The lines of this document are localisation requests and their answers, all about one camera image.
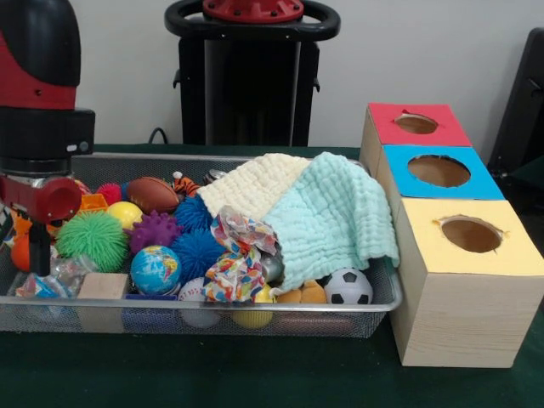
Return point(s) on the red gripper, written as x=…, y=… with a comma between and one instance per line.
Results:
x=59, y=204

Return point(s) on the clear plastic bottle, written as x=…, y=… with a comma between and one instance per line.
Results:
x=40, y=288

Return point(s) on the cream white cloth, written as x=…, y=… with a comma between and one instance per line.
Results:
x=251, y=187

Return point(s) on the mint green cloth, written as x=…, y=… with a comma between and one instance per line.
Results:
x=331, y=221

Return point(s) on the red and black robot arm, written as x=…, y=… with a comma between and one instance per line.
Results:
x=38, y=85

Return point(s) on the shallow mesh bin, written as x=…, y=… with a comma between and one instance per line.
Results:
x=212, y=319

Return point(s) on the wooden box with three holes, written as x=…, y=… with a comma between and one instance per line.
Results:
x=459, y=319

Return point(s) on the green spiky ball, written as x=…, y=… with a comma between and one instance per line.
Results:
x=91, y=240

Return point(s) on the wooden block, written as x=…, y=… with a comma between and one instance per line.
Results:
x=104, y=285

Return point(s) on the purple spiky toy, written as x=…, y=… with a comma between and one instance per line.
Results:
x=155, y=229

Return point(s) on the globe print ball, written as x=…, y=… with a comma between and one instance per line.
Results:
x=155, y=270

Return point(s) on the brown toy football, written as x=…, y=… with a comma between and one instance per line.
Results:
x=152, y=194

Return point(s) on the blue spiky ball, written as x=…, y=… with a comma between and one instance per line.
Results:
x=197, y=253

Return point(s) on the dark green table cloth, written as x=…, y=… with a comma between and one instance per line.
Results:
x=533, y=174
x=255, y=374

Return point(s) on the black and white soccer ball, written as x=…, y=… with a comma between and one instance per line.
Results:
x=348, y=287

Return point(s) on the black upright panel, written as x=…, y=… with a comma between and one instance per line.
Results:
x=523, y=106

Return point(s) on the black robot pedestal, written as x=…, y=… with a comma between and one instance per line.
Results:
x=255, y=106

